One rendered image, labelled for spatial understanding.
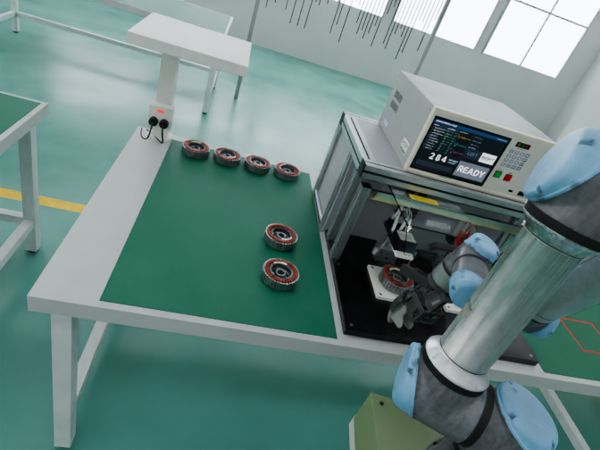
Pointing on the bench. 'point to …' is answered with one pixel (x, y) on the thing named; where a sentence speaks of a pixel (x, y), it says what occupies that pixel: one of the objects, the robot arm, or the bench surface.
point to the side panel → (331, 176)
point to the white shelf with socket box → (162, 125)
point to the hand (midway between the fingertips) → (390, 317)
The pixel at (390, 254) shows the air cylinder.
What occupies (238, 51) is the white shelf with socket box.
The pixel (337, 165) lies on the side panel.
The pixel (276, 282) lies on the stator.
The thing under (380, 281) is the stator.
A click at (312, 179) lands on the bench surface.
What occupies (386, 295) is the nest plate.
